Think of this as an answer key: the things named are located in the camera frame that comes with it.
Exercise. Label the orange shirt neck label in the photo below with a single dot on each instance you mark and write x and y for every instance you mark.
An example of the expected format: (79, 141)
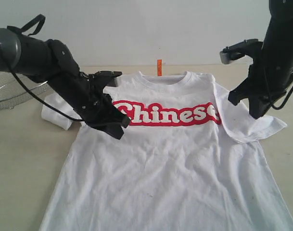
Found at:
(159, 67)

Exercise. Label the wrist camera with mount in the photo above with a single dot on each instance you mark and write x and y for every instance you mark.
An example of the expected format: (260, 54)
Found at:
(249, 47)
(101, 79)

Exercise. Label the metal wire mesh basket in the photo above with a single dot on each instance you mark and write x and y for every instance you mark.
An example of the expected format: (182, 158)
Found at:
(11, 92)

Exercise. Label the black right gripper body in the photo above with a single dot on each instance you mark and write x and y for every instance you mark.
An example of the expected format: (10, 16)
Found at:
(270, 81)

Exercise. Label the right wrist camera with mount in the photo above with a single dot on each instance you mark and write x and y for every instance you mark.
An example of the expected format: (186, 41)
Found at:
(249, 47)

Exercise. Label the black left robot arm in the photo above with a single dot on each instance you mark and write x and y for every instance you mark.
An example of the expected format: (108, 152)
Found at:
(51, 62)

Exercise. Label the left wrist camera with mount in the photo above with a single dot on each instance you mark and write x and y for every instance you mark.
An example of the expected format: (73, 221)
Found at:
(101, 79)

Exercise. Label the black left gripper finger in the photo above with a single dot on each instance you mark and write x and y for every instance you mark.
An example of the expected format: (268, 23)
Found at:
(112, 128)
(118, 118)

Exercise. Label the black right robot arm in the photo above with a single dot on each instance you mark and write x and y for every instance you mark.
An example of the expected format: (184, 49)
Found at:
(278, 42)

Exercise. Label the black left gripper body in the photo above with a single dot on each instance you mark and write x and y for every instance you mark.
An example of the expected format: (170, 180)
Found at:
(99, 113)

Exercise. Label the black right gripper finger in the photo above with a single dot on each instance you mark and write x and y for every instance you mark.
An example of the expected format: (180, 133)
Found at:
(243, 91)
(258, 106)

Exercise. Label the white t-shirt red print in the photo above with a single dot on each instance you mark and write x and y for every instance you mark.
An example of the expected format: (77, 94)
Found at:
(188, 161)

